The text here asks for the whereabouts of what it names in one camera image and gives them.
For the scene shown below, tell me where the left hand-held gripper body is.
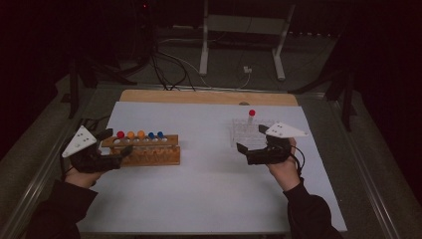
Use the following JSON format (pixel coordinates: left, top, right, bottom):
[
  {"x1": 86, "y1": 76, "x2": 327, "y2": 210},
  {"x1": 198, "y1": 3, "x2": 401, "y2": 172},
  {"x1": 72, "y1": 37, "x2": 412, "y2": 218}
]
[{"x1": 61, "y1": 124, "x2": 124, "y2": 174}]

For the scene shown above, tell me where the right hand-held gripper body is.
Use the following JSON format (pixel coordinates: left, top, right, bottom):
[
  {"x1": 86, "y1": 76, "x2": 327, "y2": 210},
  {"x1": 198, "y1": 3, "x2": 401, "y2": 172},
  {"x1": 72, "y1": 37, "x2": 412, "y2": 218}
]
[{"x1": 246, "y1": 121, "x2": 310, "y2": 166}]

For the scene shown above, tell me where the clear plastic test tube rack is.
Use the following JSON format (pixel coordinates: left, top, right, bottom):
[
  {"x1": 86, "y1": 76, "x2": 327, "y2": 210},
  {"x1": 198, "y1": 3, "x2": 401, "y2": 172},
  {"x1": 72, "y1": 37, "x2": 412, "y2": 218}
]
[{"x1": 229, "y1": 118, "x2": 278, "y2": 150}]

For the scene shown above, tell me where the wooden test tube rack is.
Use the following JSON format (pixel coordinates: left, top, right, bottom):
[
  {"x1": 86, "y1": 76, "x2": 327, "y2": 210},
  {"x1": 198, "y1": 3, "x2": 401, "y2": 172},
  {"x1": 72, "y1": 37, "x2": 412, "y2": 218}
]
[{"x1": 101, "y1": 133, "x2": 182, "y2": 167}]

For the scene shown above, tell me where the person's left hand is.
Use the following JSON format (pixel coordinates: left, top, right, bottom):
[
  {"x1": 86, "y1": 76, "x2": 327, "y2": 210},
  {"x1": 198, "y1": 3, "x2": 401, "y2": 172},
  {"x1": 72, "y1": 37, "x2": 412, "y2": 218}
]
[{"x1": 64, "y1": 167, "x2": 104, "y2": 189}]

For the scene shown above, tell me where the person's right hand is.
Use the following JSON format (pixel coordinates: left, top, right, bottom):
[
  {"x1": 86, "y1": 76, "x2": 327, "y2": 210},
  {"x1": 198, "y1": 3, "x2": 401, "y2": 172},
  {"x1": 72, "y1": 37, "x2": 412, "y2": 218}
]
[{"x1": 267, "y1": 137, "x2": 302, "y2": 192}]

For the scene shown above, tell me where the black stand leg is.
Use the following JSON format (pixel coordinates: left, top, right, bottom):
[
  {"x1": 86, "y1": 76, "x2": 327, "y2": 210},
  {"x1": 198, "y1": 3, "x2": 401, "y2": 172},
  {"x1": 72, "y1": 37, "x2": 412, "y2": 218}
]
[{"x1": 68, "y1": 56, "x2": 83, "y2": 120}]

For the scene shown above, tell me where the white table mat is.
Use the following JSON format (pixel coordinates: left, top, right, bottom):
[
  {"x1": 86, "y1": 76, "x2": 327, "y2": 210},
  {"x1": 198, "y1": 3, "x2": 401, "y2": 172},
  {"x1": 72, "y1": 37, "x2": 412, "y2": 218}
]
[{"x1": 67, "y1": 101, "x2": 348, "y2": 235}]

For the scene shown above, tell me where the black angled stand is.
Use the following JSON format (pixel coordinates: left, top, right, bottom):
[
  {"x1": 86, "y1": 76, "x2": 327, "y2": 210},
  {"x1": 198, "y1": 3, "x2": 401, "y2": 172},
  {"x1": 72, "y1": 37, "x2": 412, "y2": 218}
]
[{"x1": 288, "y1": 66, "x2": 357, "y2": 132}]

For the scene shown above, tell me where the dark power strip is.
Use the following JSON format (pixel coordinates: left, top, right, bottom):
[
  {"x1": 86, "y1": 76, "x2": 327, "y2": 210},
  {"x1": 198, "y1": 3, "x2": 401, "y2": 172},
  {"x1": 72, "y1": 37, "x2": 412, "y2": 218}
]
[{"x1": 288, "y1": 30, "x2": 334, "y2": 38}]

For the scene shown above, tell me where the white metal stand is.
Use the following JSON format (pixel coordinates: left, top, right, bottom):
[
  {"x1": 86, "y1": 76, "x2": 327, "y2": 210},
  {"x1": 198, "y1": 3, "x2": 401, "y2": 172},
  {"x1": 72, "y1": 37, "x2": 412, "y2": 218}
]
[{"x1": 198, "y1": 0, "x2": 297, "y2": 82}]

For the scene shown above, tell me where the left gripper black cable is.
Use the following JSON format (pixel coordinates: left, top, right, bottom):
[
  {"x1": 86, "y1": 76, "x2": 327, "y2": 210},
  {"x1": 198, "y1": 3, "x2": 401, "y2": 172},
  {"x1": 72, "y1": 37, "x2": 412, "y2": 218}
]
[{"x1": 59, "y1": 138, "x2": 76, "y2": 177}]

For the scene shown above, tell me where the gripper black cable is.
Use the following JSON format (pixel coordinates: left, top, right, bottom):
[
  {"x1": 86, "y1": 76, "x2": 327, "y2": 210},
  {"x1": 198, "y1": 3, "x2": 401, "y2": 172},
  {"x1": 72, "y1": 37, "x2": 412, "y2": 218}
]
[
  {"x1": 59, "y1": 138, "x2": 76, "y2": 177},
  {"x1": 293, "y1": 145, "x2": 307, "y2": 177}
]

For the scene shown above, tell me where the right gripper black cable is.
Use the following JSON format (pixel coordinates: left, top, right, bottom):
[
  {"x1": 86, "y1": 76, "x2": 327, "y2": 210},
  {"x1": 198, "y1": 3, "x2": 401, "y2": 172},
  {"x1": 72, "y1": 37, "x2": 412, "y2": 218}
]
[{"x1": 293, "y1": 145, "x2": 307, "y2": 177}]

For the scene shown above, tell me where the white floor cable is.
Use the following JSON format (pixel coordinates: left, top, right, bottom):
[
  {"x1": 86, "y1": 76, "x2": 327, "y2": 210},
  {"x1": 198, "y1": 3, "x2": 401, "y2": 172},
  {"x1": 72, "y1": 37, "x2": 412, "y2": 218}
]
[{"x1": 158, "y1": 49, "x2": 253, "y2": 91}]

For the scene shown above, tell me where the metal floor rail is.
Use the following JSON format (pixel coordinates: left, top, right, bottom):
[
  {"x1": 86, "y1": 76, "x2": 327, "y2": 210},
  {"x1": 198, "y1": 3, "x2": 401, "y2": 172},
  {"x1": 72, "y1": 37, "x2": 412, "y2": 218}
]
[
  {"x1": 327, "y1": 96, "x2": 404, "y2": 239},
  {"x1": 0, "y1": 89, "x2": 101, "y2": 239}
]

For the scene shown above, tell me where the tangle of black cables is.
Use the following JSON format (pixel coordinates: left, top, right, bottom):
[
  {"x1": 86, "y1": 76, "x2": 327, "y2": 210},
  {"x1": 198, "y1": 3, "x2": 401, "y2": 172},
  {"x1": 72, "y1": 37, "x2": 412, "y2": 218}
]
[{"x1": 150, "y1": 43, "x2": 197, "y2": 92}]

